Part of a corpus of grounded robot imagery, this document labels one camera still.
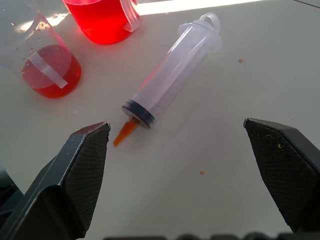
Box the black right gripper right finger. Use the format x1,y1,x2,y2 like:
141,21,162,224
243,118,320,233

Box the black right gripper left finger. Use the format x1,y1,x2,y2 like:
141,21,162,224
0,121,112,240

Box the small beaker with red liquid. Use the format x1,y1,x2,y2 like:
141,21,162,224
0,0,83,99

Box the large clear plastic syringe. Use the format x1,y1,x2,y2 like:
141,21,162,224
112,12,224,148

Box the large beaker with red liquid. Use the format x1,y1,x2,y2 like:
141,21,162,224
61,0,141,46

